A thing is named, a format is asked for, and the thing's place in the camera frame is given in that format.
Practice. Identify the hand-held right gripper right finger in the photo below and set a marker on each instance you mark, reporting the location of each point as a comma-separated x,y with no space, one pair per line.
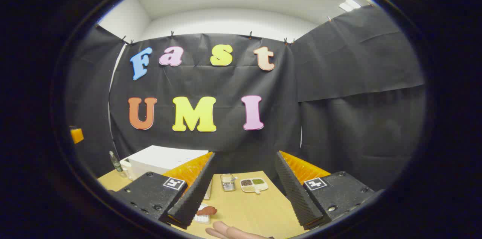
297,197

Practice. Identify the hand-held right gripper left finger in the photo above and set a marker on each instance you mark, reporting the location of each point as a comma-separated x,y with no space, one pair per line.
196,194

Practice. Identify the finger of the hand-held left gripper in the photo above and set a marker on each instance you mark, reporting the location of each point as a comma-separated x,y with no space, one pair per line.
76,135

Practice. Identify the brown meat piece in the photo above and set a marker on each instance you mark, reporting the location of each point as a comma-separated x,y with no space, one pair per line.
207,210

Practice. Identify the white microwave oven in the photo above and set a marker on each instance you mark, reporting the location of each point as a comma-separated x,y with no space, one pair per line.
162,158

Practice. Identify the small white plastic tray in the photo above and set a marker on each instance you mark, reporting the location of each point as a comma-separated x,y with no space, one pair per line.
203,219

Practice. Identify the divided dish of beans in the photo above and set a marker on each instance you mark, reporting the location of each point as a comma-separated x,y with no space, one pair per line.
254,184

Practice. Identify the clear plastic water bottle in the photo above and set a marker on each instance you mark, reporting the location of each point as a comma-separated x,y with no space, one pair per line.
116,162

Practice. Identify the black backdrop cloth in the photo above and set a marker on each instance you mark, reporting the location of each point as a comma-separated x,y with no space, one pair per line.
339,81

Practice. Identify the small ceiling light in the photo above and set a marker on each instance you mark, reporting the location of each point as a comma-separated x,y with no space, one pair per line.
350,5

